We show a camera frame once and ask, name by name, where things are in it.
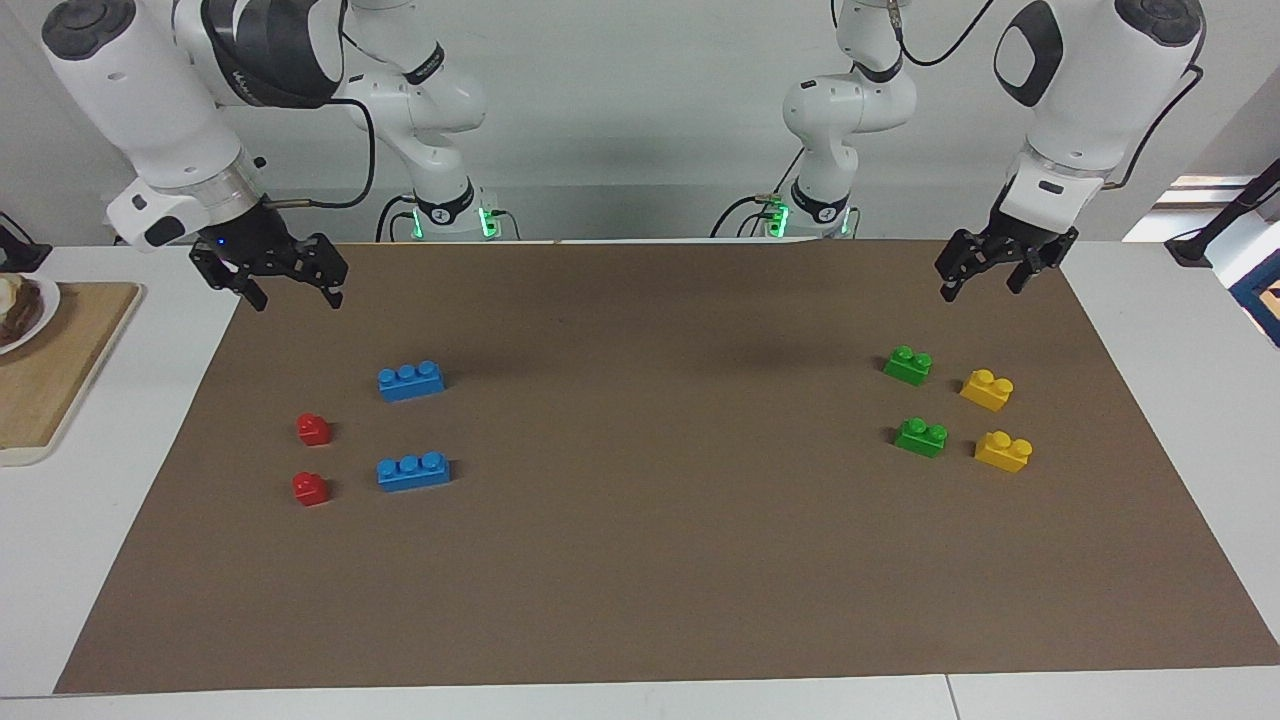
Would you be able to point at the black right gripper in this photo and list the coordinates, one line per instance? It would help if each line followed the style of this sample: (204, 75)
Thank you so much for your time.
(255, 250)

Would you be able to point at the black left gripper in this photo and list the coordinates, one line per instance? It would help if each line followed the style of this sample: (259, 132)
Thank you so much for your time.
(1005, 245)

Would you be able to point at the black clamp mount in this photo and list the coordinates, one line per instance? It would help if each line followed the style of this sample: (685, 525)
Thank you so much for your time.
(20, 252)

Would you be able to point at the white plate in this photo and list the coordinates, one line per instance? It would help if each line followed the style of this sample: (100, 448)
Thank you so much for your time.
(40, 315)

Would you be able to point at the brown food on plate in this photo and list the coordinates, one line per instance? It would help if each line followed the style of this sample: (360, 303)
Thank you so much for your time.
(15, 310)

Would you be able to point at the wooden cutting board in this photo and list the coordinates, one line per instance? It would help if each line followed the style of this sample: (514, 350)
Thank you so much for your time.
(60, 380)

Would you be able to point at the red one-stud block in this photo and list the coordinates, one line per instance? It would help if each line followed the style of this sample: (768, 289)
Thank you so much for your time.
(310, 490)
(313, 431)

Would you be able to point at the brown paper mat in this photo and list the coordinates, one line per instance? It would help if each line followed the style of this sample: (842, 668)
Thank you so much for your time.
(640, 560)

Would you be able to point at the blue framed box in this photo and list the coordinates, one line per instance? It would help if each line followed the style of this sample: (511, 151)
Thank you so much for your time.
(1255, 300)

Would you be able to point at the green two-stud block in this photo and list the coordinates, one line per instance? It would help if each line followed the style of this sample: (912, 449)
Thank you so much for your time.
(921, 440)
(908, 367)

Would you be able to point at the blue three-stud block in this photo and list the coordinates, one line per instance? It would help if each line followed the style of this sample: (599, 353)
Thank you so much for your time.
(414, 474)
(411, 382)

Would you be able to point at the yellow two-stud block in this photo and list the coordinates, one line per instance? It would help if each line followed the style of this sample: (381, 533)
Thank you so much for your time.
(987, 391)
(1003, 453)

